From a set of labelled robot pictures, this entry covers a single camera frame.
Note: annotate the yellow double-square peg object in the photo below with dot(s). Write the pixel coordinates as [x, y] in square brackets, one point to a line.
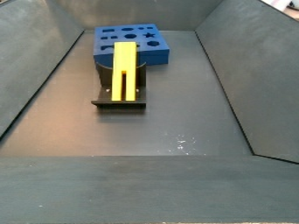
[122, 70]

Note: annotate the blue shape-sorting board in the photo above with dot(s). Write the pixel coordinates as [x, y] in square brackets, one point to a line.
[150, 45]

